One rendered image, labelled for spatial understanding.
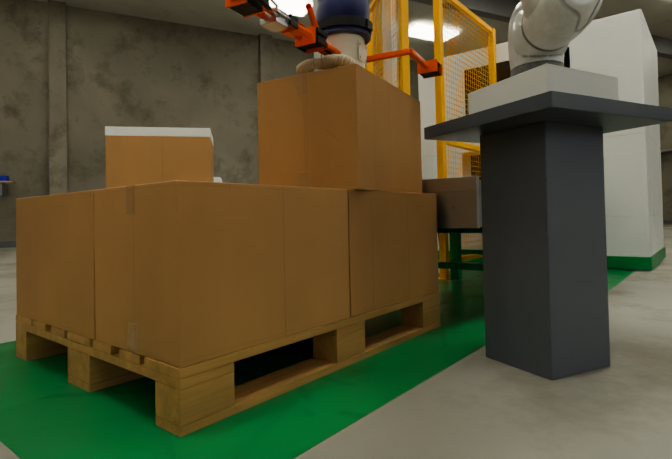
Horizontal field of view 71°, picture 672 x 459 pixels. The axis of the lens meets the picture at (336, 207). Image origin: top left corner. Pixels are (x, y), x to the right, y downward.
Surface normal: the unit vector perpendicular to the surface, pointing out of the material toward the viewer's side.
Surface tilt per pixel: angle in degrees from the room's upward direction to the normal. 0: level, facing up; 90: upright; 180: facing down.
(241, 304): 90
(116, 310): 90
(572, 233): 90
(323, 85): 90
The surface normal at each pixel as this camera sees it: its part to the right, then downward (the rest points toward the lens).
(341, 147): -0.50, 0.00
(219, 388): 0.78, -0.03
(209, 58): 0.44, -0.03
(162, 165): 0.21, -0.03
